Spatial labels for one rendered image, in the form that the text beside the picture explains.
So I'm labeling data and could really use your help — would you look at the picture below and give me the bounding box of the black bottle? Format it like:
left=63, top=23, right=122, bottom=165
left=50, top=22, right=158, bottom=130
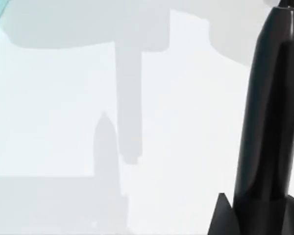
left=231, top=0, right=294, bottom=235

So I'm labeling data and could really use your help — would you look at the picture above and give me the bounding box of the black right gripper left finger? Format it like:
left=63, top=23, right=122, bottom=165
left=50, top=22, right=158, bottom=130
left=206, top=192, right=236, bottom=235

